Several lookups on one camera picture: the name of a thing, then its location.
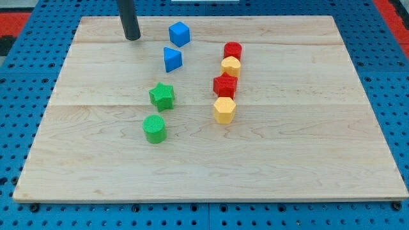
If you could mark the red cylinder block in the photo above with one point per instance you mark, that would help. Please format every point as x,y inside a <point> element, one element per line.
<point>233,49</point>

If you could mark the blue triangle block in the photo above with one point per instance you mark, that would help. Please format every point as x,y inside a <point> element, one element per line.
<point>172,59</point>

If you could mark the red star block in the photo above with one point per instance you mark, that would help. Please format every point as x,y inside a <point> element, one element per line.
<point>225,85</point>

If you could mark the blue cube block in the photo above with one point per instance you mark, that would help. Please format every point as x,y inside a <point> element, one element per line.
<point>179,34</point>

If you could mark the green star block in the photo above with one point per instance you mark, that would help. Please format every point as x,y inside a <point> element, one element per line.
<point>162,96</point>

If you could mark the green cylinder block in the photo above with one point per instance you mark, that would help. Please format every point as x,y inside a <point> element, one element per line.
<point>154,128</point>

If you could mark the black cylindrical robot arm rod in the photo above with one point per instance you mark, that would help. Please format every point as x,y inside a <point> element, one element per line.
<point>128,19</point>

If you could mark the yellow hexagon block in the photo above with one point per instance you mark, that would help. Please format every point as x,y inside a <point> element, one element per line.
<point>224,110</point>

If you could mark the light wooden board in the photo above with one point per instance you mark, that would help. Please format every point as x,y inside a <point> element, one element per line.
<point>303,131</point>

